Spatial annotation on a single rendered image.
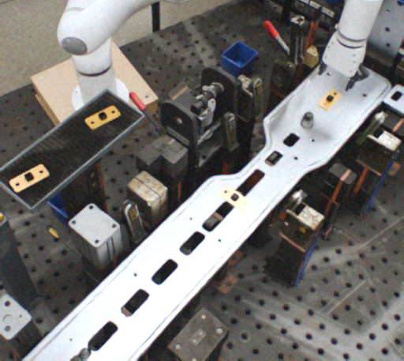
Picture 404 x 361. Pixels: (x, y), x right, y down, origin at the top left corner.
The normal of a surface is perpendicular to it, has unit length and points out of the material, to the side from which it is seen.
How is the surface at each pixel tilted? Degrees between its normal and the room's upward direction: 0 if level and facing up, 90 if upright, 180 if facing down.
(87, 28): 71
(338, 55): 90
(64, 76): 4
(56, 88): 4
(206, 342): 0
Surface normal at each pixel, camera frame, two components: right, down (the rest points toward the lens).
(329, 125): 0.05, -0.58
